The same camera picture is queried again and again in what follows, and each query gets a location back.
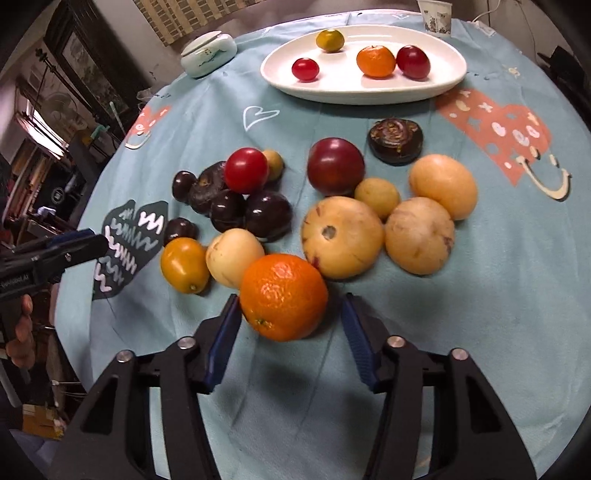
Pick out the small dark purple plum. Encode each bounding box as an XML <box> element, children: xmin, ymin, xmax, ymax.
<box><xmin>171</xmin><ymin>170</ymin><xmax>197</xmax><ymax>204</ymax></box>
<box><xmin>163</xmin><ymin>217</ymin><xmax>198</xmax><ymax>246</ymax></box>

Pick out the yellow-orange tomato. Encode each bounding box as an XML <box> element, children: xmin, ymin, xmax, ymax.
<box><xmin>160</xmin><ymin>237</ymin><xmax>211</xmax><ymax>294</ymax></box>

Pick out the pale cream round fruit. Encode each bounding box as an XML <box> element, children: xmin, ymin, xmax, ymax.
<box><xmin>205</xmin><ymin>228</ymin><xmax>266</xmax><ymax>290</ymax></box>

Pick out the tan round fruit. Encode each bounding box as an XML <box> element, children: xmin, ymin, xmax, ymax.
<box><xmin>385</xmin><ymin>197</ymin><xmax>455</xmax><ymax>276</ymax></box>

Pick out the bright red cherry tomato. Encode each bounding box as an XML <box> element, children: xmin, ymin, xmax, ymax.
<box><xmin>223</xmin><ymin>147</ymin><xmax>270</xmax><ymax>194</ymax></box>

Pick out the large orange tangerine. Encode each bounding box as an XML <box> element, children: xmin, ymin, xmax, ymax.
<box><xmin>239</xmin><ymin>253</ymin><xmax>329</xmax><ymax>342</ymax></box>

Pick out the large tan dimpled fruit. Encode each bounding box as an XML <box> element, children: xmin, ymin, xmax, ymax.
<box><xmin>301</xmin><ymin>196</ymin><xmax>385</xmax><ymax>280</ymax></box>

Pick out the small tan longan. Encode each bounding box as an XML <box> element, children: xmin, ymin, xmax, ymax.
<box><xmin>353</xmin><ymin>177</ymin><xmax>401</xmax><ymax>221</ymax></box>

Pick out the orange-tan smooth round fruit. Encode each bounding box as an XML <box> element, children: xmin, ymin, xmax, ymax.
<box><xmin>409</xmin><ymin>154</ymin><xmax>479</xmax><ymax>221</ymax></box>

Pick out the person's left hand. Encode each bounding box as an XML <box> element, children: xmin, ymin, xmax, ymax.
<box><xmin>6</xmin><ymin>295</ymin><xmax>35</xmax><ymax>370</ymax></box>

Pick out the dark framed cabinet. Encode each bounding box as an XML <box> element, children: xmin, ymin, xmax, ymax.
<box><xmin>43</xmin><ymin>1</ymin><xmax>149</xmax><ymax>130</ymax></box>

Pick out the small tan fruit behind tomato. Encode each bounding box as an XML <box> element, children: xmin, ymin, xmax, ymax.
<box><xmin>263</xmin><ymin>149</ymin><xmax>284</xmax><ymax>182</ymax></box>

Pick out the pale green lidded jar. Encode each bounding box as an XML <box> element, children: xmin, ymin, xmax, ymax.
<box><xmin>180</xmin><ymin>31</ymin><xmax>238</xmax><ymax>79</ymax></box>

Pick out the checkered curtain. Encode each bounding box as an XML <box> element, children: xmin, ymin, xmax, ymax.
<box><xmin>133</xmin><ymin>0</ymin><xmax>259</xmax><ymax>46</ymax></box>

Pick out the light blue patterned tablecloth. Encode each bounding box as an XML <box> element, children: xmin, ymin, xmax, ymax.
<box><xmin>54</xmin><ymin>8</ymin><xmax>591</xmax><ymax>480</ymax></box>

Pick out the large dark red plum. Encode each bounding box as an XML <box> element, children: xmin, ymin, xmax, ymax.
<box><xmin>307</xmin><ymin>137</ymin><xmax>366</xmax><ymax>196</ymax></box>

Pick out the dark brown water chestnut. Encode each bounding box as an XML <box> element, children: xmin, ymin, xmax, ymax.
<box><xmin>368</xmin><ymin>117</ymin><xmax>424</xmax><ymax>166</ymax></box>

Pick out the red cherry tomato on plate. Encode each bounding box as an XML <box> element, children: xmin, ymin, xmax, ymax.
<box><xmin>291</xmin><ymin>58</ymin><xmax>320</xmax><ymax>82</ymax></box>

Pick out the white oval plate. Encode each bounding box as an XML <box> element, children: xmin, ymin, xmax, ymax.
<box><xmin>259</xmin><ymin>25</ymin><xmax>468</xmax><ymax>105</ymax></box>

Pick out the yellow-green tomato on plate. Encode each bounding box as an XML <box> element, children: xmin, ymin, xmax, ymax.
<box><xmin>315</xmin><ymin>29</ymin><xmax>345</xmax><ymax>53</ymax></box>

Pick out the dark red plum on plate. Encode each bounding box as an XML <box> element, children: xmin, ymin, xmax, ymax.
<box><xmin>397</xmin><ymin>45</ymin><xmax>431</xmax><ymax>80</ymax></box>

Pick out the orange tangerine on plate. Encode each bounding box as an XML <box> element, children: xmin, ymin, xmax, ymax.
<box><xmin>356</xmin><ymin>45</ymin><xmax>396</xmax><ymax>79</ymax></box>

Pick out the white paper cup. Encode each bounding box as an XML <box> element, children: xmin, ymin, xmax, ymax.
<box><xmin>417</xmin><ymin>0</ymin><xmax>453</xmax><ymax>37</ymax></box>

